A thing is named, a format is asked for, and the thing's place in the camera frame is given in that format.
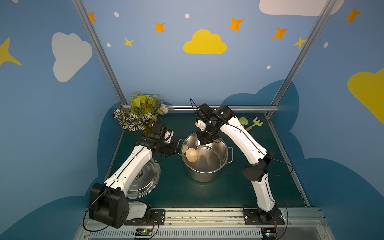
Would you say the beige plastic ladle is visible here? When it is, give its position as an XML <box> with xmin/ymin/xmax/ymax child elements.
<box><xmin>182</xmin><ymin>145</ymin><xmax>202</xmax><ymax>163</ymax></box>

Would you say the stainless steel stock pot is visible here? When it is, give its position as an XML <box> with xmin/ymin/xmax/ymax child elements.
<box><xmin>178</xmin><ymin>133</ymin><xmax>234</xmax><ymax>183</ymax></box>

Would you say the stainless steel pot lid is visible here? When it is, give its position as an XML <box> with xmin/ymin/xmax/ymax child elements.
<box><xmin>126</xmin><ymin>160</ymin><xmax>161</xmax><ymax>199</ymax></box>

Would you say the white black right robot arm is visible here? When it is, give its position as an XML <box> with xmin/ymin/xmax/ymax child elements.
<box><xmin>196</xmin><ymin>104</ymin><xmax>278</xmax><ymax>224</ymax></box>

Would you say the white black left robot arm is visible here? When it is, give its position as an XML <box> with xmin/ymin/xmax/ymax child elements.
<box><xmin>85</xmin><ymin>124</ymin><xmax>178</xmax><ymax>229</ymax></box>

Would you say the artificial potted plant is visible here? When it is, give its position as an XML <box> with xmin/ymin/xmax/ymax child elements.
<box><xmin>113</xmin><ymin>92</ymin><xmax>169</xmax><ymax>136</ymax></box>

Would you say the aluminium rear crossbar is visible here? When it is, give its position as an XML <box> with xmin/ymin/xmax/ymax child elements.
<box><xmin>166</xmin><ymin>105</ymin><xmax>279</xmax><ymax>113</ymax></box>

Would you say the left green circuit board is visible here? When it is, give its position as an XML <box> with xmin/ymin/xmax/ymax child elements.
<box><xmin>135</xmin><ymin>229</ymin><xmax>154</xmax><ymax>237</ymax></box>

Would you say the green circuit board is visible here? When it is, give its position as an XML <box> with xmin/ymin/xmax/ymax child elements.
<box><xmin>261</xmin><ymin>228</ymin><xmax>277</xmax><ymax>240</ymax></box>
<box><xmin>135</xmin><ymin>229</ymin><xmax>154</xmax><ymax>237</ymax></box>

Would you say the right green circuit board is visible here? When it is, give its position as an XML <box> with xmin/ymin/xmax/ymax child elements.
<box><xmin>261</xmin><ymin>228</ymin><xmax>277</xmax><ymax>240</ymax></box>

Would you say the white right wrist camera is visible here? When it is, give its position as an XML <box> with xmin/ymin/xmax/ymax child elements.
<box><xmin>195</xmin><ymin>119</ymin><xmax>207</xmax><ymax>132</ymax></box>

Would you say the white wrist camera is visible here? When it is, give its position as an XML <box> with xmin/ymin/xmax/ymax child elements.
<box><xmin>163</xmin><ymin>128</ymin><xmax>174</xmax><ymax>143</ymax></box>
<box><xmin>195</xmin><ymin>119</ymin><xmax>207</xmax><ymax>132</ymax></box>

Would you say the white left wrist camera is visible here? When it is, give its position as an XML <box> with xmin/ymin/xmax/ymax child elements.
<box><xmin>163</xmin><ymin>128</ymin><xmax>174</xmax><ymax>143</ymax></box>

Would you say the green hand rake wooden handle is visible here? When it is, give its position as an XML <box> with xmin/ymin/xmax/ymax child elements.
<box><xmin>246</xmin><ymin>117</ymin><xmax>264</xmax><ymax>132</ymax></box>

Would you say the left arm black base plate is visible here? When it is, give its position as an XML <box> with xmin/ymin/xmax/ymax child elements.
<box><xmin>124</xmin><ymin>209</ymin><xmax>166</xmax><ymax>226</ymax></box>

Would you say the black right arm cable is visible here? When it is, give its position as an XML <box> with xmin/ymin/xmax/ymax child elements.
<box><xmin>266</xmin><ymin>155</ymin><xmax>294</xmax><ymax>178</ymax></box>

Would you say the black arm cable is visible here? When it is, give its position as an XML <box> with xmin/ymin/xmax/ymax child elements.
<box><xmin>82</xmin><ymin>191</ymin><xmax>112</xmax><ymax>233</ymax></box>
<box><xmin>266</xmin><ymin>155</ymin><xmax>294</xmax><ymax>178</ymax></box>

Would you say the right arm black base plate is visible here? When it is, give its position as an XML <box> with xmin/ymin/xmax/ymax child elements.
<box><xmin>242</xmin><ymin>208</ymin><xmax>286</xmax><ymax>226</ymax></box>

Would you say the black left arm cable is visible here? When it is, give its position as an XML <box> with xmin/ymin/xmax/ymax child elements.
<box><xmin>82</xmin><ymin>191</ymin><xmax>112</xmax><ymax>233</ymax></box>

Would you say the aluminium frame post left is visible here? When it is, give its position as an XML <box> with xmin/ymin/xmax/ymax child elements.
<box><xmin>72</xmin><ymin>0</ymin><xmax>128</xmax><ymax>105</ymax></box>

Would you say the aluminium frame post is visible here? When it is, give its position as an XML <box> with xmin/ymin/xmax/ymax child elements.
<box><xmin>266</xmin><ymin>0</ymin><xmax>337</xmax><ymax>120</ymax></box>
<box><xmin>72</xmin><ymin>0</ymin><xmax>128</xmax><ymax>105</ymax></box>

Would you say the aluminium frame post right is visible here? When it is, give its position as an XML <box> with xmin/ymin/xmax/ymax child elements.
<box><xmin>266</xmin><ymin>0</ymin><xmax>337</xmax><ymax>120</ymax></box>

